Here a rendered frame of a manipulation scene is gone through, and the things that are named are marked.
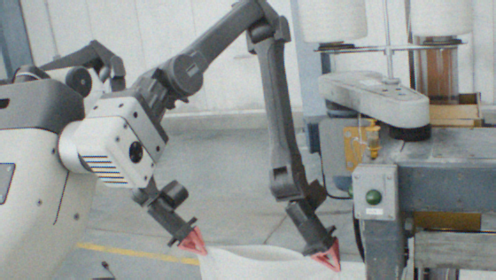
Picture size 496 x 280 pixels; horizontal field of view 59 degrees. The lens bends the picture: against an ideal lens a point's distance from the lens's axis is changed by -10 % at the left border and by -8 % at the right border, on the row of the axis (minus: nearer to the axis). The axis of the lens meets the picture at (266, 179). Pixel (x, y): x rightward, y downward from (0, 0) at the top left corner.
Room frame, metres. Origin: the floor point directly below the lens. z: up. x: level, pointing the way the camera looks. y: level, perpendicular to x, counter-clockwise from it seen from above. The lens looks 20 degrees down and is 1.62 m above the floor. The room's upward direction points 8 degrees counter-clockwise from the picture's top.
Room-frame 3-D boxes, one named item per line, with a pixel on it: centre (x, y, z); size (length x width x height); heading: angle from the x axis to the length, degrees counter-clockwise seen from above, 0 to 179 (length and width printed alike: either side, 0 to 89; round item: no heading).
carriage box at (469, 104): (1.18, -0.47, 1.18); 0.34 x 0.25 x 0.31; 154
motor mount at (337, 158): (1.21, -0.29, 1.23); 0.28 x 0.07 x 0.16; 64
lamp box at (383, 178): (0.78, -0.19, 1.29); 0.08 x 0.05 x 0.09; 64
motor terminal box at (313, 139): (1.31, -0.16, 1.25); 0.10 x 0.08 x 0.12; 179
